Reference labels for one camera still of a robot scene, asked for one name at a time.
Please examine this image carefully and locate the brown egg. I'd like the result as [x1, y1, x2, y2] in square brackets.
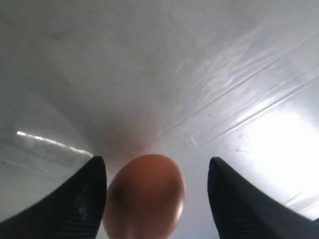
[103, 154, 185, 239]

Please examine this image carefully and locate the clear plastic bin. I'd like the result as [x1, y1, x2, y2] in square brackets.
[0, 0, 319, 239]

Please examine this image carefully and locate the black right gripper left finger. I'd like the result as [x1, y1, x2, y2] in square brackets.
[0, 156, 107, 239]

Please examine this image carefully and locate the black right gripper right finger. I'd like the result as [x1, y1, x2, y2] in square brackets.
[207, 157, 319, 239]

